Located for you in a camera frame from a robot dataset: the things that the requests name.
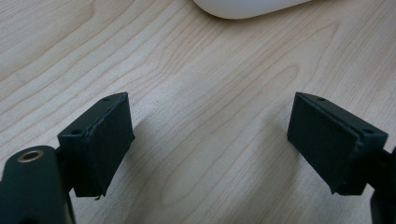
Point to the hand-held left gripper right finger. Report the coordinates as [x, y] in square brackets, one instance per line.
[333, 143]

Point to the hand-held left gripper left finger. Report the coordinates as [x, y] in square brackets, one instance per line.
[96, 146]

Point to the white plastic bin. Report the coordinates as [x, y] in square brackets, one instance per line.
[246, 7]

